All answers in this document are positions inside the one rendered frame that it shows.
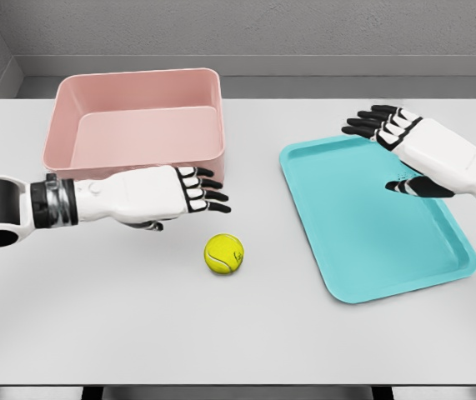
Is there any pink rectangular basket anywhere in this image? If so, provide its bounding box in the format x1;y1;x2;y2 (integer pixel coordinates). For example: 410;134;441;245
42;67;227;183

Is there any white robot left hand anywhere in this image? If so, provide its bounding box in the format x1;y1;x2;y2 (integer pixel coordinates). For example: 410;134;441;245
113;165;233;233

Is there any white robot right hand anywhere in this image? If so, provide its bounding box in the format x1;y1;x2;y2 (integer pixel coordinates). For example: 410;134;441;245
341;103;476;202

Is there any yellow tennis ball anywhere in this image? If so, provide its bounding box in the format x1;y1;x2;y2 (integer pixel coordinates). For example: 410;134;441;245
203;233;246;275

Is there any blue rectangular tray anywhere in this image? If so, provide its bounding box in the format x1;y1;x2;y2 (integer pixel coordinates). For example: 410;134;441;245
278;133;476;305

